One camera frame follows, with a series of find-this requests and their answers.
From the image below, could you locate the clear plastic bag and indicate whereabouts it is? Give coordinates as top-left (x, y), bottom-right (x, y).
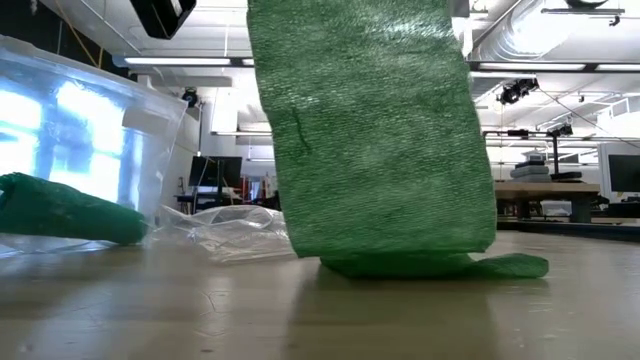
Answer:
top-left (0, 35), bottom-right (190, 257)
top-left (148, 203), bottom-right (299, 265)

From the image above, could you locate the teal bandage roll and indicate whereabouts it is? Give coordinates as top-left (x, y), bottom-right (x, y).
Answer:
top-left (0, 172), bottom-right (149, 246)

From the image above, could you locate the green bandage strip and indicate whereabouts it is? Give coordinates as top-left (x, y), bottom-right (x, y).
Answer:
top-left (246, 0), bottom-right (550, 280)

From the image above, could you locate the black flat monitor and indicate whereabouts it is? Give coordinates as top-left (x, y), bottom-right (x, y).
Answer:
top-left (188, 155), bottom-right (244, 190)

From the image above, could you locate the stack of grey boxes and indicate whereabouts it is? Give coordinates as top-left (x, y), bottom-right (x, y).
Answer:
top-left (509, 149), bottom-right (554, 184)

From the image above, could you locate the wooden workbench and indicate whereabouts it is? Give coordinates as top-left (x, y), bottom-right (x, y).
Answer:
top-left (493, 180), bottom-right (602, 225)

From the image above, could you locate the computer monitor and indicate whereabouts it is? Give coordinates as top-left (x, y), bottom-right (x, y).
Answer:
top-left (596, 141), bottom-right (640, 207)

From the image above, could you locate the black ceiling camera cluster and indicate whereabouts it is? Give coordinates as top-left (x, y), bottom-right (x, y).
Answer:
top-left (493, 76), bottom-right (541, 107)

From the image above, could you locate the silver ventilation duct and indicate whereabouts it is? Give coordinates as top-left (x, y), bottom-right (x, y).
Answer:
top-left (467, 0), bottom-right (591, 64)

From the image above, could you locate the black stand frame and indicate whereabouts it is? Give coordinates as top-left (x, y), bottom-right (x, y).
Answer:
top-left (483, 127), bottom-right (575, 183)

